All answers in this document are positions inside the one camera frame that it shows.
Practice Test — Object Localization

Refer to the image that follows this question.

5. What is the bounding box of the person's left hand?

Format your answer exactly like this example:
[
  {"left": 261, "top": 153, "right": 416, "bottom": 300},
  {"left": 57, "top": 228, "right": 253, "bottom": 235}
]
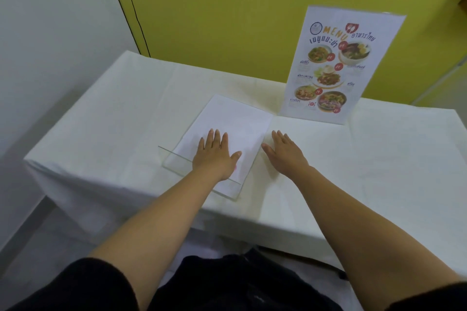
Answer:
[{"left": 192, "top": 129, "right": 242, "bottom": 182}]

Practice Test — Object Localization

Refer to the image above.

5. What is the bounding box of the person's right hand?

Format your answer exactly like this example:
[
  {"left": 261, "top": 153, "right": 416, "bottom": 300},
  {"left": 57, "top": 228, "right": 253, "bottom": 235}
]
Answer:
[{"left": 261, "top": 130, "right": 311, "bottom": 179}]

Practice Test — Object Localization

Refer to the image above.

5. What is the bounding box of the person's left forearm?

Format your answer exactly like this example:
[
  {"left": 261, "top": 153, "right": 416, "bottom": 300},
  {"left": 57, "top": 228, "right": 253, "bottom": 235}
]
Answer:
[{"left": 89, "top": 170, "right": 228, "bottom": 311}]

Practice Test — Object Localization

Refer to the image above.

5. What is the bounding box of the person's right forearm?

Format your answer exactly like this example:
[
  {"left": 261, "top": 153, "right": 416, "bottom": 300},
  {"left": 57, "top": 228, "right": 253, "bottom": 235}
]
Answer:
[{"left": 292, "top": 165, "right": 465, "bottom": 311}]

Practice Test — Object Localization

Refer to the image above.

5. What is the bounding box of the blank white paper sheet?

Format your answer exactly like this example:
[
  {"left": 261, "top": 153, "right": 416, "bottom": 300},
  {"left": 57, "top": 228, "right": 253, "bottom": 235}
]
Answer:
[{"left": 171, "top": 94, "right": 274, "bottom": 184}]

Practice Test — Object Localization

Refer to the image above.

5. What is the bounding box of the clear acrylic sign holder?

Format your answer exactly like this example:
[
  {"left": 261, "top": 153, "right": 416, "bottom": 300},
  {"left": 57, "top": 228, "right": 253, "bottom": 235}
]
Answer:
[{"left": 158, "top": 94, "right": 274, "bottom": 201}]

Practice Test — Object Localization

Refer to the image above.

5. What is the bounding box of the standing food menu sign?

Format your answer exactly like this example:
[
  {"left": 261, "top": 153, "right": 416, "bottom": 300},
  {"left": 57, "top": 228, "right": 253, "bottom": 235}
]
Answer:
[{"left": 279, "top": 5, "right": 407, "bottom": 126}]

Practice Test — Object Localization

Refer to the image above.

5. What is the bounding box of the white tablecloth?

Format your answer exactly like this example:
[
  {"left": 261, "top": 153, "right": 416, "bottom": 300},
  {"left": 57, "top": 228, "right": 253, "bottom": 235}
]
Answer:
[{"left": 24, "top": 50, "right": 467, "bottom": 279}]

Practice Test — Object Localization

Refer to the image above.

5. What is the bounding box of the person's black clothing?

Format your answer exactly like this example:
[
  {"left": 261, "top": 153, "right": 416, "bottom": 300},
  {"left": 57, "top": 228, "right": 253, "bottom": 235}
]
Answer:
[{"left": 7, "top": 247, "right": 467, "bottom": 311}]

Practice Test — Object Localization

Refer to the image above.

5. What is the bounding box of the thin black wall cable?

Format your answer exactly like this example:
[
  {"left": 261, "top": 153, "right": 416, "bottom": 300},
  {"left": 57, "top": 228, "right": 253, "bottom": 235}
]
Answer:
[{"left": 117, "top": 0, "right": 151, "bottom": 58}]

